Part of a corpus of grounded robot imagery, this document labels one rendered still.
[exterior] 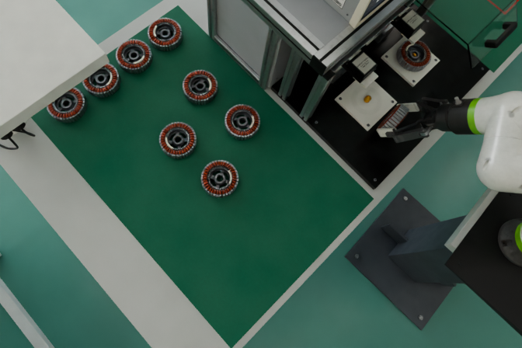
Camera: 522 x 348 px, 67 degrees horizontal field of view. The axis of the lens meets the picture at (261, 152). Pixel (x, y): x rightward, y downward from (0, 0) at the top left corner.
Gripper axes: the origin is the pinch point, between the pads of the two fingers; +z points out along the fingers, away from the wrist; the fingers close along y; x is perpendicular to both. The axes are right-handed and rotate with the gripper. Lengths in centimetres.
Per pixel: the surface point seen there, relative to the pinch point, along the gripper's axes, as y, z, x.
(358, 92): -5.1, 13.5, -8.2
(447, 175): -55, 45, 83
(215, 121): 33, 34, -29
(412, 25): -26.3, 0.5, -17.1
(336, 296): 32, 56, 79
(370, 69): -4.0, 2.4, -16.6
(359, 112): 0.4, 11.5, -4.2
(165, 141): 50, 35, -35
